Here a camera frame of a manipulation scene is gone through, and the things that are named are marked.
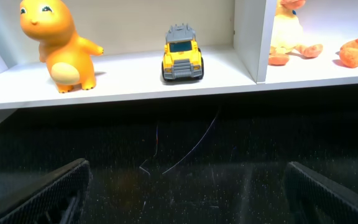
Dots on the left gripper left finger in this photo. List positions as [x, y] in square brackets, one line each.
[42, 196]

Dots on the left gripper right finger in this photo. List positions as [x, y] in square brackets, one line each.
[322, 199]

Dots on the orange toy dinosaur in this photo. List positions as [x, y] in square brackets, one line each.
[61, 49]

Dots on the white shelf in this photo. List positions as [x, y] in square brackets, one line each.
[129, 74]

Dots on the grey and yellow toy truck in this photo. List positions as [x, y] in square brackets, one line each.
[182, 59]

